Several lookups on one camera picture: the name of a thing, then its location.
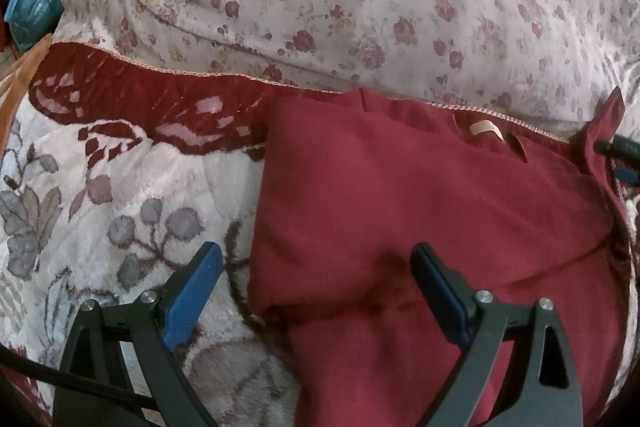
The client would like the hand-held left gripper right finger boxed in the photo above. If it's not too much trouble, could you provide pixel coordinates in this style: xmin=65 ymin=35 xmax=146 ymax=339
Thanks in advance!
xmin=410 ymin=243 xmax=586 ymax=427

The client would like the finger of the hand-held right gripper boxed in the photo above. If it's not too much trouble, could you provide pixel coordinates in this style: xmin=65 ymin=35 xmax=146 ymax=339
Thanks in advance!
xmin=612 ymin=166 xmax=640 ymax=188
xmin=594 ymin=133 xmax=640 ymax=158

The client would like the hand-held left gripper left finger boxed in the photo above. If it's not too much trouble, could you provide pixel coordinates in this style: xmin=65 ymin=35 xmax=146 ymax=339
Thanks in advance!
xmin=52 ymin=242 xmax=224 ymax=427

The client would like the dark red garment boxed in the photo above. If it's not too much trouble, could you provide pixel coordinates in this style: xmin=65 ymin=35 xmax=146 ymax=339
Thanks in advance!
xmin=247 ymin=86 xmax=640 ymax=427

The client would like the plush floral blanket red border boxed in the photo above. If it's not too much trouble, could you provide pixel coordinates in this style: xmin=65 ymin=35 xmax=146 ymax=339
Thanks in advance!
xmin=0 ymin=42 xmax=640 ymax=427

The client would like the orange patterned cloth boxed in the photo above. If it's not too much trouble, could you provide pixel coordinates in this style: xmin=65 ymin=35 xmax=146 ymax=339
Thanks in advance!
xmin=0 ymin=34 xmax=54 ymax=130

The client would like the black braided cable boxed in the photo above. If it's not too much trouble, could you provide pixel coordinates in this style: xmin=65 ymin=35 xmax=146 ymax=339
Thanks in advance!
xmin=0 ymin=341 xmax=157 ymax=414

